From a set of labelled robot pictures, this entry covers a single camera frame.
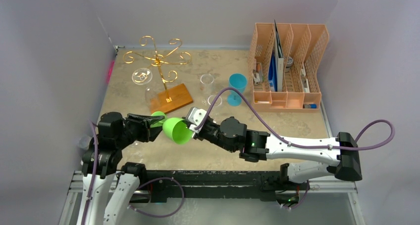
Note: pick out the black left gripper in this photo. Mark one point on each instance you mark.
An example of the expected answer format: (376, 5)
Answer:
(143, 122)

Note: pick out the green plastic goblet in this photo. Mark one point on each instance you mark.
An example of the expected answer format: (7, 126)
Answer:
(174, 128)

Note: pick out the clear flute wine glass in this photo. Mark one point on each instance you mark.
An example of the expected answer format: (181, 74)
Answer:
(146, 89)

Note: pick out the clear glass near left arm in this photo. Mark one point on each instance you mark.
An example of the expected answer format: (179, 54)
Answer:
(135, 144)

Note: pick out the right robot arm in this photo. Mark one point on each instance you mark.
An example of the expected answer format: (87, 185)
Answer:
(337, 156)

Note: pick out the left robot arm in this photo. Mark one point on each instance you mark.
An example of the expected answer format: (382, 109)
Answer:
(112, 134)

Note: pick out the gold wine glass rack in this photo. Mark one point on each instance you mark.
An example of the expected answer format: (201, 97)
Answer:
(170, 99)

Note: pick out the clear glass middle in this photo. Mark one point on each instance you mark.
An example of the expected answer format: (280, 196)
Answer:
(215, 99)

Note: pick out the clear glass back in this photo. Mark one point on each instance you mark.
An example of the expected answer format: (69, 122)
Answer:
(206, 87)

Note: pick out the blue plastic goblet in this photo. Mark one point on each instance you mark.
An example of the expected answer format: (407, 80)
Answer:
(239, 82)

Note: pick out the blue folder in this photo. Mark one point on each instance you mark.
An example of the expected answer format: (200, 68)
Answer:
(272, 75)

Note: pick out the grey white folder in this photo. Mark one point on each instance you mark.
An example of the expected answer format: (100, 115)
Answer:
(279, 60)

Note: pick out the peach file organizer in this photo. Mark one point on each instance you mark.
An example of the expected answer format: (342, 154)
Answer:
(303, 47)

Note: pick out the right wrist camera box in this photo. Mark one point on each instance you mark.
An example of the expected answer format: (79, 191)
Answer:
(195, 119)

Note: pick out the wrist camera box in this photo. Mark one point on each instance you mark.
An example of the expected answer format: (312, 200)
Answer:
(84, 142)
(195, 119)

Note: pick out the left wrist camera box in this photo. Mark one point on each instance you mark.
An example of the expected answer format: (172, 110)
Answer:
(84, 142)

